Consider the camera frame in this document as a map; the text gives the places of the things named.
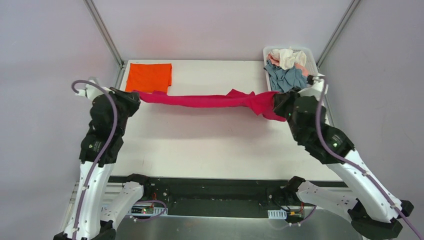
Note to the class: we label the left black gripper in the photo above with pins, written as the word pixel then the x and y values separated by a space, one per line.
pixel 131 99

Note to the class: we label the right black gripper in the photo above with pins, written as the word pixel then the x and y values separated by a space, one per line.
pixel 283 103

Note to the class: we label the crimson red t shirt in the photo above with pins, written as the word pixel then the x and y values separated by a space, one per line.
pixel 260 104

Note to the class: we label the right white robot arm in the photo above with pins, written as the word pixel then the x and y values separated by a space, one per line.
pixel 371 209

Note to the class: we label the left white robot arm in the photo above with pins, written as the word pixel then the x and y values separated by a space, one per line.
pixel 89 220

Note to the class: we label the grey blue t shirt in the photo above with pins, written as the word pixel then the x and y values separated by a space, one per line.
pixel 283 81

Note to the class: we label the white plastic laundry basket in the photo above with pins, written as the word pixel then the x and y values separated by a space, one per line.
pixel 310 63

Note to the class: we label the cream white t shirt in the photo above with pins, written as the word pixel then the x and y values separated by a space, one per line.
pixel 287 58

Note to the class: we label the light pink t shirt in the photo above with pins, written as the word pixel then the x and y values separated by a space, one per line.
pixel 298 66

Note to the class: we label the folded orange t shirt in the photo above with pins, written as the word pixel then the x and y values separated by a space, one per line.
pixel 149 78

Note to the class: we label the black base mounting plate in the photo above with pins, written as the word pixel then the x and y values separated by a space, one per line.
pixel 228 198

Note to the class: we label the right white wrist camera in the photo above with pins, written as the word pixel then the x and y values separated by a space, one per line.
pixel 315 88

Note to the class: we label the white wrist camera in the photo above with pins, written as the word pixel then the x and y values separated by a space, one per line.
pixel 89 89
pixel 315 88

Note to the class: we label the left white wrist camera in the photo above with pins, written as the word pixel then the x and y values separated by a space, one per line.
pixel 89 89

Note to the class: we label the right aluminium frame rail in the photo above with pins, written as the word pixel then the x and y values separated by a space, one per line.
pixel 349 12

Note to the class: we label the left white cable duct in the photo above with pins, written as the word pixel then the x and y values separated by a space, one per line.
pixel 147 210

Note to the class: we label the white cable duct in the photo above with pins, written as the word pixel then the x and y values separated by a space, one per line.
pixel 147 210
pixel 277 214

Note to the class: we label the right white cable duct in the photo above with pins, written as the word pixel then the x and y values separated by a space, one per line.
pixel 277 214

